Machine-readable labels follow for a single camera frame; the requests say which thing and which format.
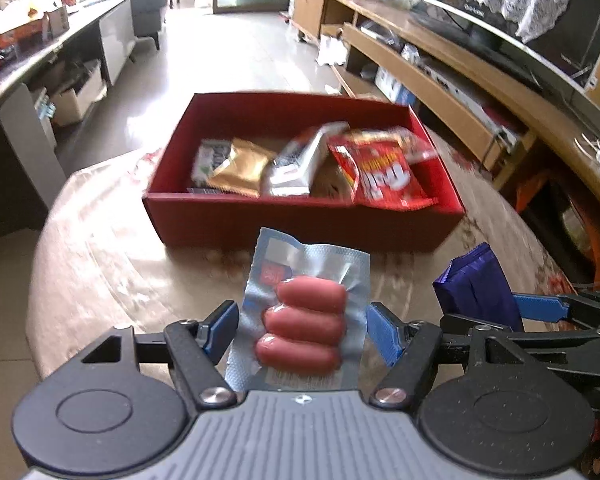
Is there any white set-top box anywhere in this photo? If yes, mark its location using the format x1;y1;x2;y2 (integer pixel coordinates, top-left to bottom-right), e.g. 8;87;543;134
420;57;523;148

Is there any wooden television stand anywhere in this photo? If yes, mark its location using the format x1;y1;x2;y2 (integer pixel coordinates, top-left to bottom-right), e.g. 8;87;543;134
292;0;600;271

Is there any sausage packet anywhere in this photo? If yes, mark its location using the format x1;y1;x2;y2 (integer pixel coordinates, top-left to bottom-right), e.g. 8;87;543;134
224;226;372;392

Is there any grey panel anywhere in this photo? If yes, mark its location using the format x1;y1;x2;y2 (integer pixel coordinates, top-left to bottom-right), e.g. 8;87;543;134
0;82;67;208

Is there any television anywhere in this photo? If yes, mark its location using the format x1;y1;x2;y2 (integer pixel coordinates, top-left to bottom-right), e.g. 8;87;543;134
397;0;600;126

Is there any green wafer packet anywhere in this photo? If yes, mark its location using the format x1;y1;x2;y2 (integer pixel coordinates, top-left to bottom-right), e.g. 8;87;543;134
187;139;238;193

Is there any open cardboard box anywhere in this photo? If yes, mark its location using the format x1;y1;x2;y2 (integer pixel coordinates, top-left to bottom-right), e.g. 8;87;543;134
50;60;108;127

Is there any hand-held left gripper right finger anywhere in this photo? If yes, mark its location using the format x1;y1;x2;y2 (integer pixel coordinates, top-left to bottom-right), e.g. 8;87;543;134
365;301;581;408

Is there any grey sofa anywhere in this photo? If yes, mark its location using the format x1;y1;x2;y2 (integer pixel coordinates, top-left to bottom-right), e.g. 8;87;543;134
130;0;168;51

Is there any red yellow chips packet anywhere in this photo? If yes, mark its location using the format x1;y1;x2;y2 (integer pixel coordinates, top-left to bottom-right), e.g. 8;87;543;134
327;132;440;209

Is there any gold snack packet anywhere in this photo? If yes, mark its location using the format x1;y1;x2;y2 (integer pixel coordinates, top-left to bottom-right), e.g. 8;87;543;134
207;137;279;198

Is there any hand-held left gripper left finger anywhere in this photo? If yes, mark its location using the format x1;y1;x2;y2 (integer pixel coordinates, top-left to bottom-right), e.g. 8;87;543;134
80;300;241;408

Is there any white cabinet door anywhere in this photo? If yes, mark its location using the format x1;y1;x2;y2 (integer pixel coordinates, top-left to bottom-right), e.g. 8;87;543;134
99;0;136;86

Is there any red cardboard box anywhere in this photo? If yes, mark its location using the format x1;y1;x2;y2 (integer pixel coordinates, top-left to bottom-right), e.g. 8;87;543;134
141;91;466;251

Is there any white shopping bag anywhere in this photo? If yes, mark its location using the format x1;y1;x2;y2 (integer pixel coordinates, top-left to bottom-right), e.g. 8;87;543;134
316;35;351;67

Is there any brown cardboard box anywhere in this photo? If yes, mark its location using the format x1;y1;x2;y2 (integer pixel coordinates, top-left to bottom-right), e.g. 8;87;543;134
0;0;71;46

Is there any black desk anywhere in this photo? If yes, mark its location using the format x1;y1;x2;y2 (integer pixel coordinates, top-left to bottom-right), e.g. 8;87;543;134
0;0;133;241

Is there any purple snack packet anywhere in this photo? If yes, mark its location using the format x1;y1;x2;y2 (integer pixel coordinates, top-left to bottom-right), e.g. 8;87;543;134
432;242;526;331

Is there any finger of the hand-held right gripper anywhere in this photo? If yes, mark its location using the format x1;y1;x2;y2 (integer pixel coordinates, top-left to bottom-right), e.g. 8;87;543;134
511;290;600;322
439;312;600;339

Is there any white noodle snack packet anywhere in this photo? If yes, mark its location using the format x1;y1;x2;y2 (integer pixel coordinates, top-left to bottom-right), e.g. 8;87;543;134
261;121;352;198

